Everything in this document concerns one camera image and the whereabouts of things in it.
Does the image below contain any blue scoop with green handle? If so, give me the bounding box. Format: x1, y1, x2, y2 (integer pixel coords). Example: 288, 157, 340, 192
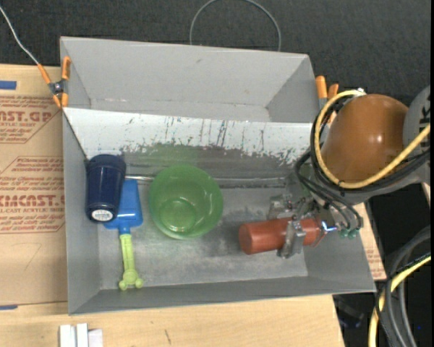
102, 178, 146, 292

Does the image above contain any dark blue plastic cup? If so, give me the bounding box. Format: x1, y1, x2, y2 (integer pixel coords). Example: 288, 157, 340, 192
84, 153, 127, 226

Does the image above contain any red-brown cylinder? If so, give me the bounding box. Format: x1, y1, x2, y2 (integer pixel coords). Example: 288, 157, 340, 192
238, 216, 327, 256

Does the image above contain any green translucent plastic cup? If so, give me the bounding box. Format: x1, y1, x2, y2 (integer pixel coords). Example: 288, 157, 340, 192
148, 164, 225, 241

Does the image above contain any grey metal bin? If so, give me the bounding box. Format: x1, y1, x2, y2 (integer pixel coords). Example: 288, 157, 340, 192
59, 35, 378, 316

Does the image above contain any brown cardboard board red print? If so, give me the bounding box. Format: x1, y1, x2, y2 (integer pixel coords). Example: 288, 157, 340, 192
0, 62, 70, 311

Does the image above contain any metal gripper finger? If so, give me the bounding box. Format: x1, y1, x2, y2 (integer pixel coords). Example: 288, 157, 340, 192
276, 219, 307, 260
267, 194, 298, 220

